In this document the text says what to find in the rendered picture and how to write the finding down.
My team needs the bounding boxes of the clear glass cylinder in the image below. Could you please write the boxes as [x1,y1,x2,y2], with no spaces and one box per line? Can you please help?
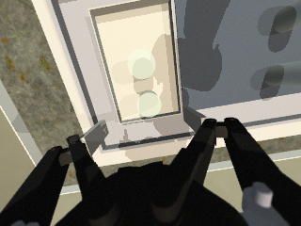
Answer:
[136,89,162,118]
[274,0,301,33]
[264,61,301,87]
[128,49,155,80]

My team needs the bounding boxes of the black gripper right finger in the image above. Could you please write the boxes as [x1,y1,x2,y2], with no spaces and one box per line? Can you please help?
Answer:
[149,105,301,226]

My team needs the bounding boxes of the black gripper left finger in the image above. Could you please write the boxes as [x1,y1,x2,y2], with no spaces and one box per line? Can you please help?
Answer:
[0,120,121,226]

